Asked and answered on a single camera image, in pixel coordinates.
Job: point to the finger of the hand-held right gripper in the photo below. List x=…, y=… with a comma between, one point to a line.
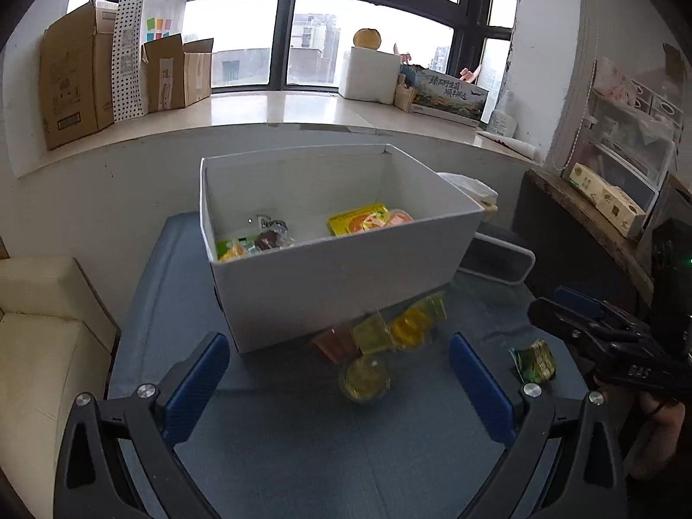
x=578, y=297
x=562, y=320

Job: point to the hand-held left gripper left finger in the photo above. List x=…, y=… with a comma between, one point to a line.
x=197, y=384

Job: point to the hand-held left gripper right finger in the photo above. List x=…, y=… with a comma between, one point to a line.
x=481, y=384

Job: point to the small green snack packet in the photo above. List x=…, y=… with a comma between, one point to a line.
x=270, y=237
x=533, y=365

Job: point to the orange jelly cup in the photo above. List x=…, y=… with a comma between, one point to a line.
x=410, y=328

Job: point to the pale green jelly cup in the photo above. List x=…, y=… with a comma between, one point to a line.
x=433, y=305

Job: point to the pale clear jelly cup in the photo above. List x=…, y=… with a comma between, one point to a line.
x=365, y=379
x=372, y=333

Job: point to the pink jelly cup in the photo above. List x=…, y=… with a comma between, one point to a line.
x=335, y=343
x=401, y=217

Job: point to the white cardboard box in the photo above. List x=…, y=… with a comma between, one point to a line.
x=335, y=286

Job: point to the yellow snack packet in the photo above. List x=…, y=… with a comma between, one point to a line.
x=354, y=220

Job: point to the person's right hand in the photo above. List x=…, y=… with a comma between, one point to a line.
x=660, y=432

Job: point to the wooden side shelf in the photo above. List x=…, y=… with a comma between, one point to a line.
x=584, y=227

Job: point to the white digital clock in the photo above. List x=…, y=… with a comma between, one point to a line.
x=497, y=257

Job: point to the clear plastic bin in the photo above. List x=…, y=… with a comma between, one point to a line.
x=667, y=200

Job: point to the white green carton box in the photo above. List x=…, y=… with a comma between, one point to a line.
x=600, y=194

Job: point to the blue tablecloth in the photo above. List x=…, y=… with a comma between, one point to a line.
x=303, y=443

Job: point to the clear plastic drawer unit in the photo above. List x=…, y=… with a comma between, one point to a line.
x=621, y=151

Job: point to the cream leather sofa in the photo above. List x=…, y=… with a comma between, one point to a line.
x=43, y=362

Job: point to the white tube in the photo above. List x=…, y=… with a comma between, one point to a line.
x=508, y=144

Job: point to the white plastic bottle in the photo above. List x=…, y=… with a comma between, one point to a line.
x=503, y=119

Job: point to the pink floral box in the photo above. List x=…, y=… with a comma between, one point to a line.
x=613, y=78

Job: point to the long landscape printed box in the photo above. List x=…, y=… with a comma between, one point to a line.
x=448, y=94

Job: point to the brown cardboard flap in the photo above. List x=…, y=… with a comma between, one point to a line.
x=673, y=59

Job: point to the pink toy figure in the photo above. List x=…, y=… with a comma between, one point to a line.
x=470, y=73

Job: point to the pink toy dinosaur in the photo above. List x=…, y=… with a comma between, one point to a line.
x=403, y=55

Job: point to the white foam box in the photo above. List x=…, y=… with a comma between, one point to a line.
x=367, y=75

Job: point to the small brown cardboard box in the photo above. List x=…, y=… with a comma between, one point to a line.
x=173, y=75

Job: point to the polka dot paper bag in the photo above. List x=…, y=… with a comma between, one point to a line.
x=127, y=65

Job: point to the large brown cardboard box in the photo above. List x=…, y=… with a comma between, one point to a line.
x=70, y=75

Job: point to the orange round fruit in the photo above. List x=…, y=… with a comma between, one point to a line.
x=367, y=38

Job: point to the black window frame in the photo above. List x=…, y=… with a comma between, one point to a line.
x=281, y=21

